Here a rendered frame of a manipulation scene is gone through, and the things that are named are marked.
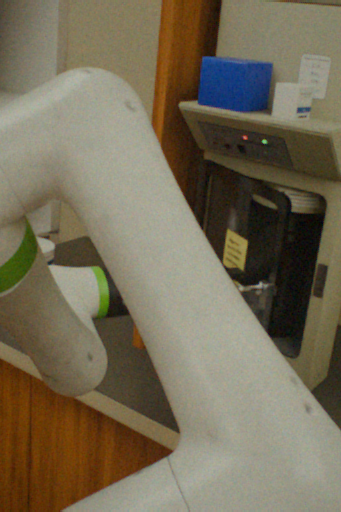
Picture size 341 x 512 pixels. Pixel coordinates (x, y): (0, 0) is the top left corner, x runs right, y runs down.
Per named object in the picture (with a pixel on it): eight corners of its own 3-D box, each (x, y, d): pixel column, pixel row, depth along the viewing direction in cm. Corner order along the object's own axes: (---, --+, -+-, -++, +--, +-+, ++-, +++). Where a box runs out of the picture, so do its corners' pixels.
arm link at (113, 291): (89, 257, 119) (86, 303, 122) (114, 281, 109) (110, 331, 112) (120, 254, 121) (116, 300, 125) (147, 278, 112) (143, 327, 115)
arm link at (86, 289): (16, 254, 109) (8, 296, 116) (34, 314, 102) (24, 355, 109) (96, 248, 115) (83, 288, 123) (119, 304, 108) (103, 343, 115)
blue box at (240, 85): (224, 102, 135) (229, 56, 132) (267, 110, 129) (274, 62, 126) (196, 104, 127) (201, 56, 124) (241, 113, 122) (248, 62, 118)
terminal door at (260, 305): (187, 327, 154) (206, 157, 140) (260, 395, 129) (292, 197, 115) (184, 327, 153) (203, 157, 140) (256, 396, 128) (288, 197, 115)
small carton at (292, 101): (286, 115, 125) (290, 82, 123) (309, 119, 122) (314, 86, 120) (271, 116, 121) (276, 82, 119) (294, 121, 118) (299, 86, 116)
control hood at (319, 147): (204, 147, 141) (209, 99, 137) (347, 179, 124) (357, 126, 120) (172, 152, 132) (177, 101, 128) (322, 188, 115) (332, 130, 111)
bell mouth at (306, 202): (277, 186, 154) (281, 163, 152) (349, 204, 144) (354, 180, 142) (238, 198, 140) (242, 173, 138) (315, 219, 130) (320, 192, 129)
